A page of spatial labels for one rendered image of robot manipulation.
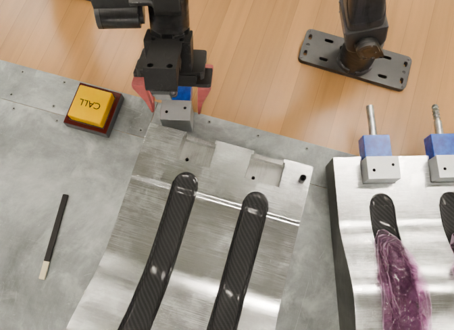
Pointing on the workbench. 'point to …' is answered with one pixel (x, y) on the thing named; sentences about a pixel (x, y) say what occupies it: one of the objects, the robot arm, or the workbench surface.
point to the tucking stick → (53, 237)
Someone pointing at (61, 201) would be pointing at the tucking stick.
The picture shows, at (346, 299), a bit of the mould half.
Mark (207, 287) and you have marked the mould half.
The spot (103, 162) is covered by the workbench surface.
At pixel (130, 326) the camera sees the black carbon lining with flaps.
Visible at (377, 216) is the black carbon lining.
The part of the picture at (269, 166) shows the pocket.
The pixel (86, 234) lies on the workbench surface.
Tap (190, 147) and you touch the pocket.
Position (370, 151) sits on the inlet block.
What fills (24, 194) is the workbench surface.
